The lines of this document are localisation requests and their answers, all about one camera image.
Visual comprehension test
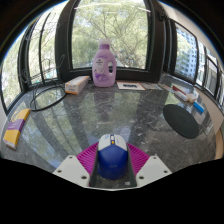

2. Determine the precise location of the black cable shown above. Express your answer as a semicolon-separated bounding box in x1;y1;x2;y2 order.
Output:
29;83;68;112

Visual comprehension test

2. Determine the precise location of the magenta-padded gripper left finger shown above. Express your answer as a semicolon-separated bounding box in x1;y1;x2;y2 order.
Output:
53;142;100;188

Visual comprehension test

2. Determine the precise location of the blue and white computer mouse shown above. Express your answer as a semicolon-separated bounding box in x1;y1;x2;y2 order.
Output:
97;133;129;181

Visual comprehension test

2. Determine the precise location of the white box with blue stripe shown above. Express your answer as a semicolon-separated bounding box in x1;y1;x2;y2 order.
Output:
174;90;191;102

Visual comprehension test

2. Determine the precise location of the white and orange carton box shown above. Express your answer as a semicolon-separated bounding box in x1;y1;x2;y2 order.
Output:
64;75;91;95

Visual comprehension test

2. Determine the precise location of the white booklet with dark picture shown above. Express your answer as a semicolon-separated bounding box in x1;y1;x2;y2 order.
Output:
116;81;146;91

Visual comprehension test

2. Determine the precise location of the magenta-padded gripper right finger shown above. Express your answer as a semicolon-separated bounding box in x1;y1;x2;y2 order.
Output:
127;142;173;188

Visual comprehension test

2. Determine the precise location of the beige book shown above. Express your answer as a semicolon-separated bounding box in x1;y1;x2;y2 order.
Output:
187;92;200;104

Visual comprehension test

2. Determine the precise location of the black round mouse pad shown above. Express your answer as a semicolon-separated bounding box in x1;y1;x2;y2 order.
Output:
162;103;200;140

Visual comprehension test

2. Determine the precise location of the purple detergent bottle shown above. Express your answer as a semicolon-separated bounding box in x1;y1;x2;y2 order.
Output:
91;38;118;88

